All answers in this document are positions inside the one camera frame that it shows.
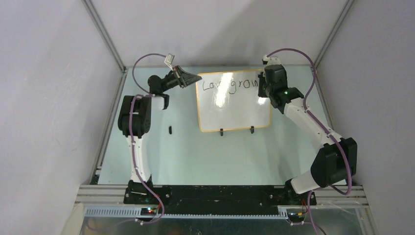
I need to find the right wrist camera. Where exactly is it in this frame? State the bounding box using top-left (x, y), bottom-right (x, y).
top-left (262, 55), bottom-right (281, 66)

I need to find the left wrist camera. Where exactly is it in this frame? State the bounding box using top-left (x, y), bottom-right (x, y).
top-left (164, 53), bottom-right (175, 65)

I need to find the purple camera cable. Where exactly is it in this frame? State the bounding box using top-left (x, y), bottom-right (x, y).
top-left (87, 51), bottom-right (169, 226)
top-left (266, 47), bottom-right (353, 235)

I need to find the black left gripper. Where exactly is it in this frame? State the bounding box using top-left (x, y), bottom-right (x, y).
top-left (161, 66), bottom-right (202, 93)

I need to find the yellow framed whiteboard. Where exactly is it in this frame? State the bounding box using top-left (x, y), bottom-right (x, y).
top-left (196, 70), bottom-right (272, 132)

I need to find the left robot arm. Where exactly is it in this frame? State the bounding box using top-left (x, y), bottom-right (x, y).
top-left (117, 66), bottom-right (202, 204)

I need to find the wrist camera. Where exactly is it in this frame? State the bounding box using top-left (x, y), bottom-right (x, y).
top-left (164, 53), bottom-right (175, 65)
top-left (262, 55), bottom-right (281, 66)

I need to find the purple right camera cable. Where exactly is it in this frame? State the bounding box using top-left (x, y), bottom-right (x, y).
top-left (266, 47), bottom-right (353, 235)

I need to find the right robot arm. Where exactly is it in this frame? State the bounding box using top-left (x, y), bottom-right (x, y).
top-left (258, 65), bottom-right (357, 205)

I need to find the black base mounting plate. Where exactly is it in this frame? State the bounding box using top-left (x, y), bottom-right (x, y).
top-left (123, 183), bottom-right (308, 216)

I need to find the aluminium frame rail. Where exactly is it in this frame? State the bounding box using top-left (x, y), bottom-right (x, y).
top-left (82, 0), bottom-right (126, 185)

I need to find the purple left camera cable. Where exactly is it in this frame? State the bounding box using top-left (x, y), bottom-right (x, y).
top-left (87, 51), bottom-right (169, 226)

